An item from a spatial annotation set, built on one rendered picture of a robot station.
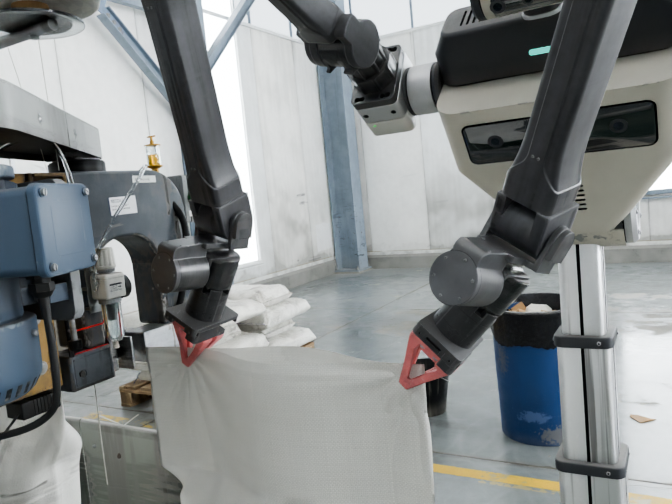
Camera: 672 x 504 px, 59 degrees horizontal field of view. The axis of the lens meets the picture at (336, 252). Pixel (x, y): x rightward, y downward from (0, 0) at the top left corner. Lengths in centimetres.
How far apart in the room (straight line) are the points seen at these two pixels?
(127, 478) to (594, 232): 125
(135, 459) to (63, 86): 488
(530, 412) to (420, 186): 661
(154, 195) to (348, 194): 852
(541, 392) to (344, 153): 709
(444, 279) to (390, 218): 891
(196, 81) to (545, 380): 243
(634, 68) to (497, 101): 20
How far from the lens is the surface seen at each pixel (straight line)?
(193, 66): 80
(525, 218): 67
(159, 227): 110
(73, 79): 628
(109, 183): 104
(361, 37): 101
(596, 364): 127
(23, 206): 64
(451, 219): 917
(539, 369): 295
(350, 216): 957
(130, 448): 166
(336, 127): 966
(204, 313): 92
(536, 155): 63
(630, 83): 101
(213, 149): 83
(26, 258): 64
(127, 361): 108
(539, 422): 305
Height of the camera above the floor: 127
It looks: 6 degrees down
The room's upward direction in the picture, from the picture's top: 6 degrees counter-clockwise
